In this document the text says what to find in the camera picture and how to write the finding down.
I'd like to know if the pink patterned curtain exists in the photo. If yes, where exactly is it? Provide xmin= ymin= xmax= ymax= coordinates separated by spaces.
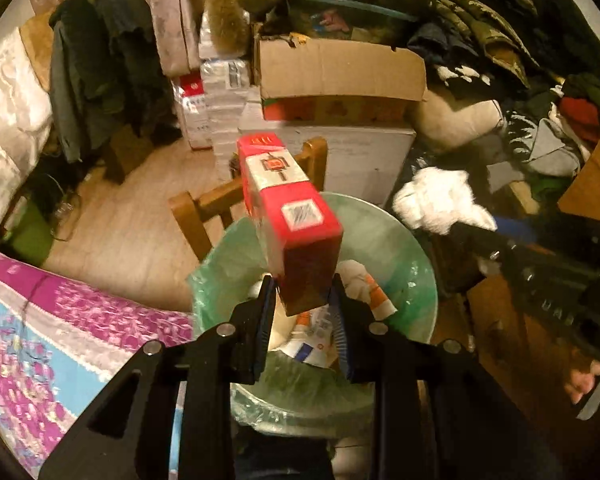
xmin=27 ymin=0 xmax=216 ymax=76

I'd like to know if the wooden chair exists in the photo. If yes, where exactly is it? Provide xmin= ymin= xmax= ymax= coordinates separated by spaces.
xmin=169 ymin=136 xmax=328 ymax=263

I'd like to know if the green storage bin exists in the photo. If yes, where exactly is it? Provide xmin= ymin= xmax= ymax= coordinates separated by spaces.
xmin=7 ymin=200 xmax=56 ymax=267

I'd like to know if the large white box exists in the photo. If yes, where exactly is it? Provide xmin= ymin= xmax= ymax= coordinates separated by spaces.
xmin=237 ymin=120 xmax=416 ymax=206

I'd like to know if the stack of white boxes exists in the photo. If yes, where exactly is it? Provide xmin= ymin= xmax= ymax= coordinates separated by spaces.
xmin=172 ymin=10 xmax=261 ymax=181

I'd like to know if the red white carton box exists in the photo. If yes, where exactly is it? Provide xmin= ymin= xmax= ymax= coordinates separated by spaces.
xmin=236 ymin=132 xmax=344 ymax=317

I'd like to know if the golden yellow blanket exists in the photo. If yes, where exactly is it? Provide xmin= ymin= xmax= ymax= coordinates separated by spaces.
xmin=19 ymin=10 xmax=61 ymax=91

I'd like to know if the person's right hand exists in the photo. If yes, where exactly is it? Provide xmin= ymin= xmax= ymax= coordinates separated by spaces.
xmin=562 ymin=357 xmax=600 ymax=407

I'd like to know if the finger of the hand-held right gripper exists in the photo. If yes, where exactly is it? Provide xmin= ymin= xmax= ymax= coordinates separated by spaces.
xmin=492 ymin=215 xmax=539 ymax=244
xmin=450 ymin=222 xmax=512 ymax=267

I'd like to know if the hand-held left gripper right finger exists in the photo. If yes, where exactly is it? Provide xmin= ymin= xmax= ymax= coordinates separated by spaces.
xmin=328 ymin=272 xmax=556 ymax=480

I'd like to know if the floral striped bedsheet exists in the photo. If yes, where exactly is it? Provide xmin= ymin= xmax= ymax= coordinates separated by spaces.
xmin=0 ymin=242 xmax=196 ymax=478

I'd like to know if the brown cardboard box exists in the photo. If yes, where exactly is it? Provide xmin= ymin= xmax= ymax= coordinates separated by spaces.
xmin=252 ymin=32 xmax=427 ymax=103

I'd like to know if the beige cloth bag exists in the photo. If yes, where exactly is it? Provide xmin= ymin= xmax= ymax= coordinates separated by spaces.
xmin=412 ymin=87 xmax=506 ymax=153

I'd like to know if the trash bin with green bag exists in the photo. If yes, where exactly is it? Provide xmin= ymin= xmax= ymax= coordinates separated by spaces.
xmin=187 ymin=191 xmax=439 ymax=436

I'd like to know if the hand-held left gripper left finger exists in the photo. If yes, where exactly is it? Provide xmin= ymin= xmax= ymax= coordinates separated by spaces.
xmin=37 ymin=275 xmax=279 ymax=480

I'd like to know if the orange white carton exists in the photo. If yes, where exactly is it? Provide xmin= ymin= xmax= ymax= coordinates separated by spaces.
xmin=342 ymin=260 xmax=398 ymax=318

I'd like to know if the dark jacket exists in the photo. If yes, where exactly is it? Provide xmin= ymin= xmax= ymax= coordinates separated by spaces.
xmin=47 ymin=0 xmax=181 ymax=163

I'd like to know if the pile of clothes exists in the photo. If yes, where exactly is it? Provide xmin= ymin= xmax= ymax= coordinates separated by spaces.
xmin=405 ymin=0 xmax=600 ymax=211

